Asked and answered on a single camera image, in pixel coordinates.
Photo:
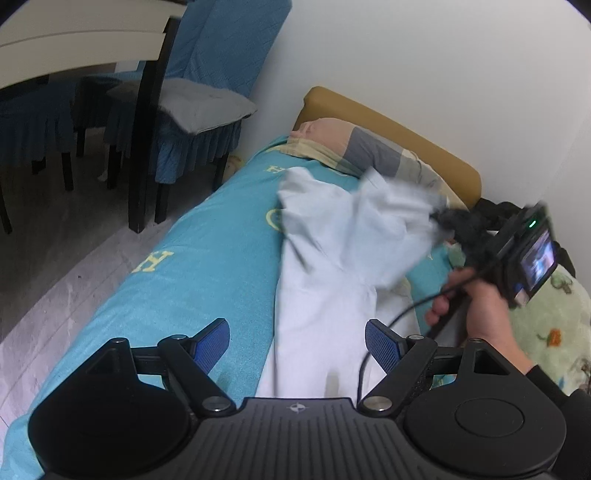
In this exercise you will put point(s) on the mustard yellow headboard cushion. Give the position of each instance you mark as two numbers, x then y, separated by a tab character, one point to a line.
462	178

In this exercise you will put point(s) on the teal bed sheet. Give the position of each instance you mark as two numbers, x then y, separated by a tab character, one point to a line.
220	260

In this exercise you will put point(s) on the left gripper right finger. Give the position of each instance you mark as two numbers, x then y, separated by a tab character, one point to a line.
406	362

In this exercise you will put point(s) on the blue covered chair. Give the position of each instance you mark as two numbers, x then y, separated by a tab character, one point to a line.
218	52
37	117

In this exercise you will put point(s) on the striped pillow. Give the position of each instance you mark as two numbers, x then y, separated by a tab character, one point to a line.
351	150

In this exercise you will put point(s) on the person right forearm black sleeve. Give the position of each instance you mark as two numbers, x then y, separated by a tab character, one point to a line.
574	459

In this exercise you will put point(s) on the green fleece blanket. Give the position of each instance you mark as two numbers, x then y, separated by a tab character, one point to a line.
553	330

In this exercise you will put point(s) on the white table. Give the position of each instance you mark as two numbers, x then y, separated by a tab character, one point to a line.
39	38

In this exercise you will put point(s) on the grey seat cushion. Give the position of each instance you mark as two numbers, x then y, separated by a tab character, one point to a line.
194	108

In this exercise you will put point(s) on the person right hand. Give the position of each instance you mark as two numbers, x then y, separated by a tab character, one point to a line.
488	314

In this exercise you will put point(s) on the white printed t-shirt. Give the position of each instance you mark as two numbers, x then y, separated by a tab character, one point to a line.
345	259

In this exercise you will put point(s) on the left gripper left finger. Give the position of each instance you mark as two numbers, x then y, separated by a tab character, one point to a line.
188	361

